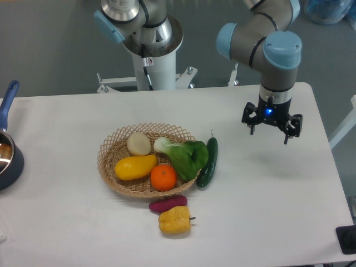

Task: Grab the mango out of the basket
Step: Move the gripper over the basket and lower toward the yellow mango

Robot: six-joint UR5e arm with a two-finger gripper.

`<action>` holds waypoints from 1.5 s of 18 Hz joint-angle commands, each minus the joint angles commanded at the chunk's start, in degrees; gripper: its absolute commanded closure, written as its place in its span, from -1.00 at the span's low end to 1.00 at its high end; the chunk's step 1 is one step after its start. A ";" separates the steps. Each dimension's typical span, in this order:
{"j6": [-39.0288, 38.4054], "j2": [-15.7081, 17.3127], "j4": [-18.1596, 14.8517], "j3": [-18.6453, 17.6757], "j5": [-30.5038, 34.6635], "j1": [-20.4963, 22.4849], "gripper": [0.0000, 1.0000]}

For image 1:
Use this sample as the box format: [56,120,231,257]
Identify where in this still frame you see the orange fruit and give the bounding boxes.
[150,165,177,191]

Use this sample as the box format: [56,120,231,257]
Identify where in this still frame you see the green bok choy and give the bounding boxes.
[154,137,209,181]

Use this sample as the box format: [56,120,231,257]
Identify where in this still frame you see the blue saucepan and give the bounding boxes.
[1,80,24,190]

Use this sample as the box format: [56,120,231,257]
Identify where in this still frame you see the white stand foot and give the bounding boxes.
[228,63,239,87]

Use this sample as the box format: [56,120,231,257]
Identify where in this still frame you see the dark green cucumber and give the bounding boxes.
[196,131,219,189]

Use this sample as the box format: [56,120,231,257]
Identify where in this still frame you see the woven wicker basket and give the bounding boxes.
[97,122,196,199]

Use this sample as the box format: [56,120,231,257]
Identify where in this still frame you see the blue plastic bag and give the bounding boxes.
[304,0,355,30]

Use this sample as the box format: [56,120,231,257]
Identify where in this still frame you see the yellow mango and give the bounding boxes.
[115,155,158,181]

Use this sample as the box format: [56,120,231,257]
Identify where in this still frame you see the white frame right edge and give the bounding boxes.
[329,95,355,149]

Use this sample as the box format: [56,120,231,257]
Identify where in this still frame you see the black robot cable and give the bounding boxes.
[140,44,155,91]

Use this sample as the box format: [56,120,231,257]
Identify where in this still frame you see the yellow bell pepper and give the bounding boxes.
[158,206,196,235]

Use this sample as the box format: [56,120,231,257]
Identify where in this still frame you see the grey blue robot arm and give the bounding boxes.
[93,1,303,139]

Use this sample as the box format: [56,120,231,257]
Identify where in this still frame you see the beige potato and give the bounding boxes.
[127,132,151,156]

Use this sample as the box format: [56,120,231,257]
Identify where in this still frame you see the black device at edge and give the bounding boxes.
[335,225,355,255]

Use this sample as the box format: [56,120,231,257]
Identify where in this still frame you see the purple sweet potato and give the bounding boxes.
[149,195,188,214]

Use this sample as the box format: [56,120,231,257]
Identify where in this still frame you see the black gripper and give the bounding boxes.
[241,97,303,145]

